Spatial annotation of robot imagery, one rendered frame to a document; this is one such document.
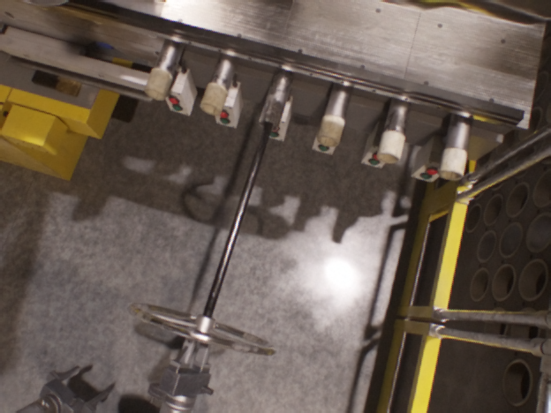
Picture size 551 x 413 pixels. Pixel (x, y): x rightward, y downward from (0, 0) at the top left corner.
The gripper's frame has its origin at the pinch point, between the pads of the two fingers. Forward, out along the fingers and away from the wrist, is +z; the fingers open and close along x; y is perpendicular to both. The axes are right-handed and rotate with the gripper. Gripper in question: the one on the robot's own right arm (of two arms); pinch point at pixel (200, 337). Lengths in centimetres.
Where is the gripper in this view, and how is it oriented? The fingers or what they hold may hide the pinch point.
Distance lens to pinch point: 104.3
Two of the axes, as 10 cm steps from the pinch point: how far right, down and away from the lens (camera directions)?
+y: 8.3, 1.4, -5.4
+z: 2.9, -9.4, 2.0
